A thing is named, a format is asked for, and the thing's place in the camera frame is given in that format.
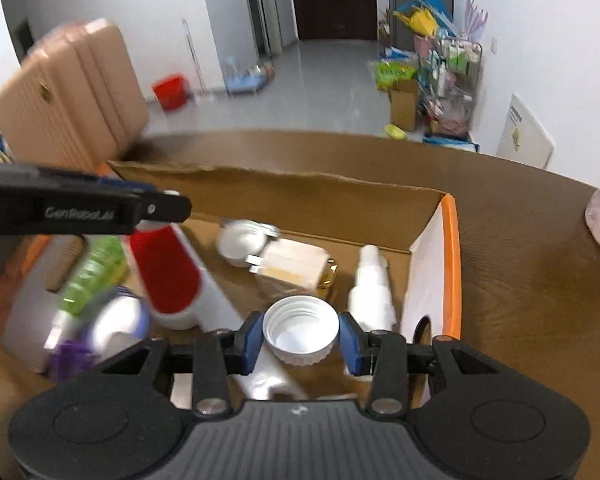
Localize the wire storage cart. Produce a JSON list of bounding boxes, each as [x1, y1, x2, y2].
[[419, 37, 484, 139]]

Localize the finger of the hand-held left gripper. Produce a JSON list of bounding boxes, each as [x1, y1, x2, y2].
[[96, 174, 159, 196], [130, 191, 194, 226]]

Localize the white round jar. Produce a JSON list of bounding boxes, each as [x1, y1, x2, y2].
[[216, 219, 281, 269]]

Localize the green bottle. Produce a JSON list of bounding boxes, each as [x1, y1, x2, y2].
[[59, 236, 129, 317]]

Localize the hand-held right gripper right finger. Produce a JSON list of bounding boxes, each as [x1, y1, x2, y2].
[[338, 311, 502, 417]]

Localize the wooden brush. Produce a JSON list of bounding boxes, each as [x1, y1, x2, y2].
[[44, 236, 87, 292]]

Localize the pink suitcase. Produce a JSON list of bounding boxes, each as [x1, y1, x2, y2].
[[0, 18, 150, 174]]

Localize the green yellow bag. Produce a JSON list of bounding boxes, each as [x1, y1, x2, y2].
[[374, 59, 419, 92]]

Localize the white mop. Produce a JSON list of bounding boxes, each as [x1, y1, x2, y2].
[[181, 18, 217, 104]]

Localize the beige box gold cap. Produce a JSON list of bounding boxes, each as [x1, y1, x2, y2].
[[249, 237, 339, 302]]

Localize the white spray bottle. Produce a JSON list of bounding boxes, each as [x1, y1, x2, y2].
[[347, 244, 397, 332]]

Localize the blue pet water dispenser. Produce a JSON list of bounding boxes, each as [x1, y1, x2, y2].
[[223, 55, 272, 96]]

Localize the red bucket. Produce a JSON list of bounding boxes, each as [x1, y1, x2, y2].
[[152, 75, 190, 112]]

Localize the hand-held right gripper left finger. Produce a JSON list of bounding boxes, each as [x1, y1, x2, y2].
[[97, 311, 265, 418]]

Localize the purple wall decoration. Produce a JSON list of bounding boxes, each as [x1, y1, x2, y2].
[[462, 0, 490, 44]]

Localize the white panel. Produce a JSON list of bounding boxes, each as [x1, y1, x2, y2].
[[496, 93, 555, 170]]

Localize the pink bin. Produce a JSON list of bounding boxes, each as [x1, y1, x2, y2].
[[412, 34, 439, 59]]

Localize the white bottle cap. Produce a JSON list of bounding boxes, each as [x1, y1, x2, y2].
[[262, 295, 341, 367]]

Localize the red lint brush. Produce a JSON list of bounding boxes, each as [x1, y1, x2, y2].
[[129, 222, 207, 332]]

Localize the blue plastic rack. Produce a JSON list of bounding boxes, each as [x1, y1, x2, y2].
[[404, 0, 454, 27]]

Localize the cardboard box orange trim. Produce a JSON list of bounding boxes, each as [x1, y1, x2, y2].
[[0, 160, 464, 480]]

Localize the purple fuzzy object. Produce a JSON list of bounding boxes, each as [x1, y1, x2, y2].
[[46, 339, 100, 382]]

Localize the small brown cardboard box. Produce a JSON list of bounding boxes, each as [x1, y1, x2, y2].
[[388, 80, 421, 132]]

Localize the dark wooden door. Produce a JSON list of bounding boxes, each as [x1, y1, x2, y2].
[[286, 0, 392, 42]]

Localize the yellow watering can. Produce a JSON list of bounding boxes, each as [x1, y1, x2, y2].
[[392, 7, 439, 39]]

